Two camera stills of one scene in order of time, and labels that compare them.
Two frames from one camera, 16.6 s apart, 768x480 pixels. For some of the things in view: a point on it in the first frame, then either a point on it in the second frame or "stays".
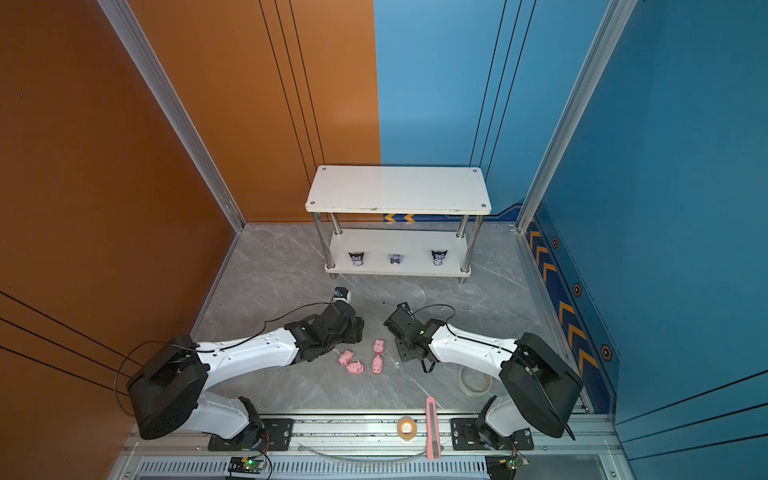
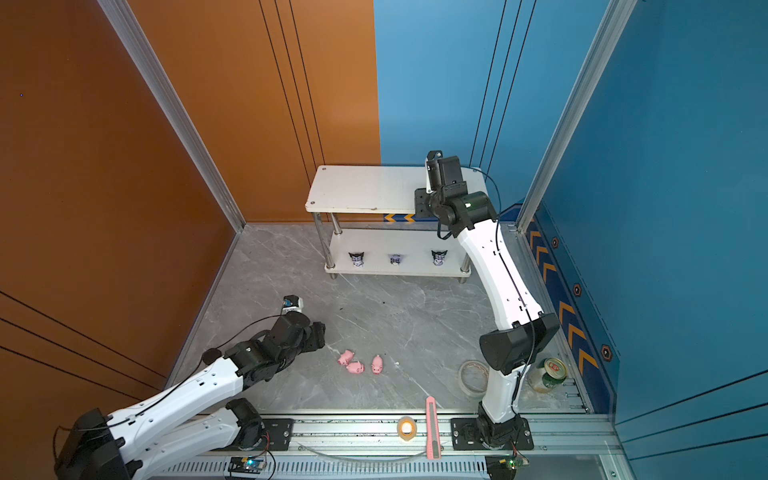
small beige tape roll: [407, 428] stays
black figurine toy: [357, 259] stays
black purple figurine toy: [438, 257] stays
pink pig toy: [377, 365] stays
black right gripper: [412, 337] -> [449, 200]
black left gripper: [357, 330] -> [316, 335]
